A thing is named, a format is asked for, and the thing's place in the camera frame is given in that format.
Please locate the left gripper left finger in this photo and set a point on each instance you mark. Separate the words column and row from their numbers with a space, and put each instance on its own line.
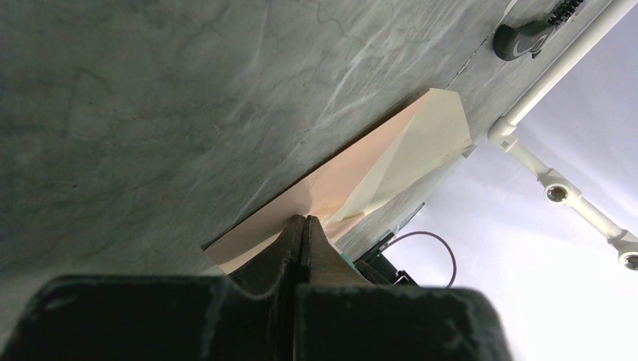
column 244, row 316

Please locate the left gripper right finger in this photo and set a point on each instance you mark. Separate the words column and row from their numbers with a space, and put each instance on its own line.
column 339, row 315

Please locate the brown paper envelope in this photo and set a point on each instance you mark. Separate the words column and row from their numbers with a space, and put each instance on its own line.
column 359, row 180

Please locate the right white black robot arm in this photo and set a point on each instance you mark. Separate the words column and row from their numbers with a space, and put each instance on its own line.
column 376, row 268

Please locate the black pliers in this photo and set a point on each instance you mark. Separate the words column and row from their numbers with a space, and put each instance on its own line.
column 511, row 43

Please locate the white PVC pipe frame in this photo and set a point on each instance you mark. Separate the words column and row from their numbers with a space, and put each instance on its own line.
column 580, row 118

